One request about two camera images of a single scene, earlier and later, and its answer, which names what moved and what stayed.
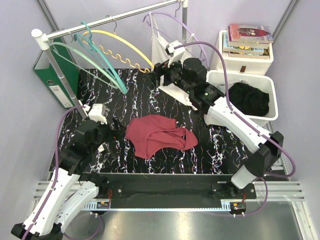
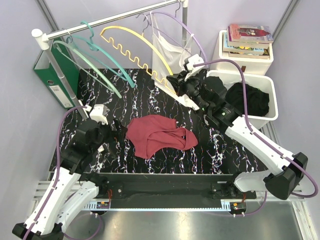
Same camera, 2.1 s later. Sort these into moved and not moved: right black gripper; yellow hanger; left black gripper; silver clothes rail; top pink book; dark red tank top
Moved: yellow hanger; right black gripper
Not moved: left black gripper; top pink book; dark red tank top; silver clothes rail
